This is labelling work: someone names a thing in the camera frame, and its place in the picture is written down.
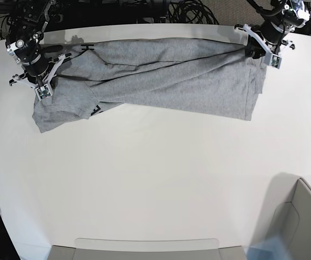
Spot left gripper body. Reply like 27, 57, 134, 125
234, 21, 296, 55

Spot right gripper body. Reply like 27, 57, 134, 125
9, 53, 72, 89

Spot grey T-shirt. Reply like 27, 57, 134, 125
33, 38, 267, 132

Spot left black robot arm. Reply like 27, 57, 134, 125
245, 1, 310, 59

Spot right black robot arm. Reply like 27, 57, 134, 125
5, 1, 69, 97

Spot grey bin at bottom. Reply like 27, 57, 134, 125
48, 238, 247, 259

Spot grey bin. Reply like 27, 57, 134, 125
48, 238, 247, 259
268, 179, 311, 259

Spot grey bin at right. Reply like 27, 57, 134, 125
268, 179, 311, 259

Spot blue translucent object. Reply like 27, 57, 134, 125
246, 236, 289, 260

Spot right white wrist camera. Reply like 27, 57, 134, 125
35, 83, 54, 101

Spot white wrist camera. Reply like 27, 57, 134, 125
264, 53, 282, 69
35, 83, 54, 101

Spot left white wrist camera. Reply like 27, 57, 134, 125
264, 53, 282, 69

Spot black cable bundle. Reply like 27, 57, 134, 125
136, 0, 220, 25

